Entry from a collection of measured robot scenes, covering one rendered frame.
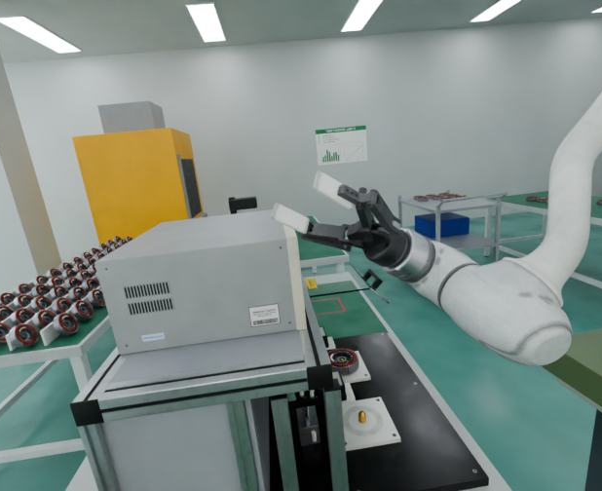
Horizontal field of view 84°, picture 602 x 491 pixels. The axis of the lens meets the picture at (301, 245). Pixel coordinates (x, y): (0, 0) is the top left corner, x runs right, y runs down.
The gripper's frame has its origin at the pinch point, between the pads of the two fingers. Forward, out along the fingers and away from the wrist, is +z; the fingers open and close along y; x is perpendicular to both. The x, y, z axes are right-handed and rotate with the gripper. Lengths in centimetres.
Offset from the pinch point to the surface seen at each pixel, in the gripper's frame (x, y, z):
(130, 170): 152, 366, 64
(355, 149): 371, 371, -232
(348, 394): -25, 31, -40
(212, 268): -9.3, 22.5, 4.5
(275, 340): -19.1, 21.5, -12.1
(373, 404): -26, 36, -53
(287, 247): -2.1, 14.6, -6.6
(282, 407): -30.6, 17.9, -15.3
